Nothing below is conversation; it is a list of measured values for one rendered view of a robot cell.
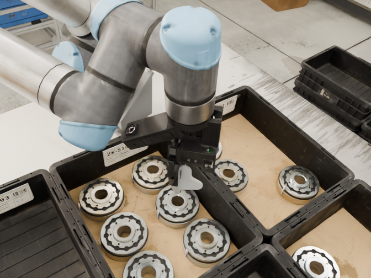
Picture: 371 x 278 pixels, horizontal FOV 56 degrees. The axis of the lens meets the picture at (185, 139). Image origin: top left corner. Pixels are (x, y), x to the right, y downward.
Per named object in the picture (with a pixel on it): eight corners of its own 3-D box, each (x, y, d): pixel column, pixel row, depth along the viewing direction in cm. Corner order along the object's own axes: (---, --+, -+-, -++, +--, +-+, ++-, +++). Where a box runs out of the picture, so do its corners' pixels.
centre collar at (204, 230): (191, 235, 76) (191, 234, 76) (208, 224, 79) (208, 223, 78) (205, 254, 74) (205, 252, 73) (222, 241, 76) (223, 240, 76)
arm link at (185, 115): (158, 102, 48) (171, 65, 53) (160, 124, 52) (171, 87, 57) (212, 110, 47) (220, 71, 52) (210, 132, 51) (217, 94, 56)
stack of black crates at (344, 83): (276, 125, 207) (300, 61, 174) (307, 106, 221) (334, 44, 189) (332, 169, 187) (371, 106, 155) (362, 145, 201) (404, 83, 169)
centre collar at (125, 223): (109, 228, 76) (109, 226, 76) (130, 219, 78) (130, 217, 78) (117, 246, 73) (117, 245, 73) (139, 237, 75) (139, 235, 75)
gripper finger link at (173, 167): (175, 192, 62) (178, 155, 57) (167, 191, 62) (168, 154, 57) (181, 174, 66) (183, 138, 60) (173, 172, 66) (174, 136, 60)
